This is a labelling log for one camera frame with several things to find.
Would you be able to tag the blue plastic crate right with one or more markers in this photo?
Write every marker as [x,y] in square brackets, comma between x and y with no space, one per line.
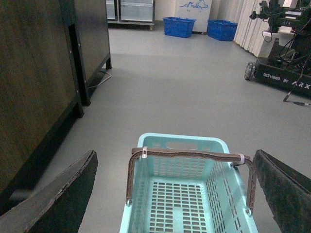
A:
[221,30]

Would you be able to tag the blue plastic crate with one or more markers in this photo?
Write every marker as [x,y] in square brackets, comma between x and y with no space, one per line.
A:
[221,30]
[178,27]

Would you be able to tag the brown basket handle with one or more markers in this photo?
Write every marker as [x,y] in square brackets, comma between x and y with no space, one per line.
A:
[215,156]

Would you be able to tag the white zip tie right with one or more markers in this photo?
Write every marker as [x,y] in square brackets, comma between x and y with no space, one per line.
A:
[242,159]

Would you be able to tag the white zip tie left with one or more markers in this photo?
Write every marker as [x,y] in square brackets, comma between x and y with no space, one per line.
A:
[144,153]

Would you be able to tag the light teal plastic basket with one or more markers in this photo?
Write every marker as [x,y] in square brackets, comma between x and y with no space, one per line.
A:
[187,195]

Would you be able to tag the glass door refrigerator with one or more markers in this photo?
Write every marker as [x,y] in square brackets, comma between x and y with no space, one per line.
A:
[131,12]

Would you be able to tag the blue plastic crate left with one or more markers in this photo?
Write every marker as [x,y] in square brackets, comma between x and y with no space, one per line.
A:
[178,27]

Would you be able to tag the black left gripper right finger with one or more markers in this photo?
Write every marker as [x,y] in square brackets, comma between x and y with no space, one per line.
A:
[287,192]

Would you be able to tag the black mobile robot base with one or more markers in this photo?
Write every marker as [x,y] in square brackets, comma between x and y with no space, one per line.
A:
[288,62]

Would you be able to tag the white zip tie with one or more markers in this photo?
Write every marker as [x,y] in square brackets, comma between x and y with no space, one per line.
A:
[144,153]
[242,159]

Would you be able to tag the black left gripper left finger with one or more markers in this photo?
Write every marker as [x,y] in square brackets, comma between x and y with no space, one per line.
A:
[59,207]

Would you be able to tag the dark wooden display cabinet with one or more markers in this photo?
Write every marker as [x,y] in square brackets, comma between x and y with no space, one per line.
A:
[51,54]

